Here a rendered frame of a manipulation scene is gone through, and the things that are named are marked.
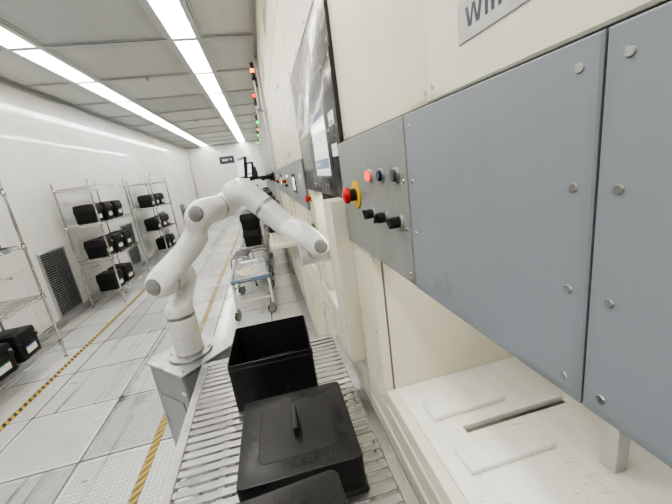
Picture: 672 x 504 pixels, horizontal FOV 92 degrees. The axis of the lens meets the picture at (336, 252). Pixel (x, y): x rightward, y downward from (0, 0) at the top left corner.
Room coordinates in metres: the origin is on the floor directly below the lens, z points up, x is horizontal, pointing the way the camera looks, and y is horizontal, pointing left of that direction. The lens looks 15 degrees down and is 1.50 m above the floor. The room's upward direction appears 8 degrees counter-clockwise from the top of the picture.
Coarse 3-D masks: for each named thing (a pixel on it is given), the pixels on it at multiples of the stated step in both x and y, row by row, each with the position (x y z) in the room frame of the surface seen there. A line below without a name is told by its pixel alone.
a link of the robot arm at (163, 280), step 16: (192, 208) 1.20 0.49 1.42; (208, 208) 1.21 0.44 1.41; (224, 208) 1.30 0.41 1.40; (192, 224) 1.21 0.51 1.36; (208, 224) 1.22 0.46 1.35; (192, 240) 1.27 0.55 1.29; (176, 256) 1.29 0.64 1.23; (192, 256) 1.30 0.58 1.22; (160, 272) 1.27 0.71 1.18; (176, 272) 1.28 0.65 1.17; (160, 288) 1.26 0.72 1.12; (176, 288) 1.32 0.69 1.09
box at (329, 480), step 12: (300, 480) 0.43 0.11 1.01; (312, 480) 0.42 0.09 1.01; (324, 480) 0.42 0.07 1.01; (336, 480) 0.42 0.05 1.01; (276, 492) 0.41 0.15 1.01; (288, 492) 0.41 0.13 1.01; (300, 492) 0.40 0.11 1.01; (312, 492) 0.40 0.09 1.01; (324, 492) 0.40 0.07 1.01; (336, 492) 0.40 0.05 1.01
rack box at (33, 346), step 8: (16, 328) 2.85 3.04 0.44; (24, 328) 2.83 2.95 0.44; (32, 328) 2.90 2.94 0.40; (0, 336) 2.70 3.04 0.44; (8, 336) 2.69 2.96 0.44; (16, 336) 2.69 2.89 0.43; (24, 336) 2.77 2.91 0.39; (32, 336) 2.85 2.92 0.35; (16, 344) 2.66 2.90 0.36; (24, 344) 2.72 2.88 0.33; (32, 344) 2.82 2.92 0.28; (40, 344) 2.92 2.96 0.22; (16, 352) 2.66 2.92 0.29; (24, 352) 2.70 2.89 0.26; (32, 352) 2.79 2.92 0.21; (16, 360) 2.66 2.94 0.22; (24, 360) 2.67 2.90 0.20
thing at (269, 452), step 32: (256, 416) 0.77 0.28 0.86; (288, 416) 0.75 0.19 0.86; (320, 416) 0.73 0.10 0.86; (256, 448) 0.66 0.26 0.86; (288, 448) 0.64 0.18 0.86; (320, 448) 0.63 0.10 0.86; (352, 448) 0.62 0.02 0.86; (256, 480) 0.57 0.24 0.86; (288, 480) 0.57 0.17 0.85; (352, 480) 0.59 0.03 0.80
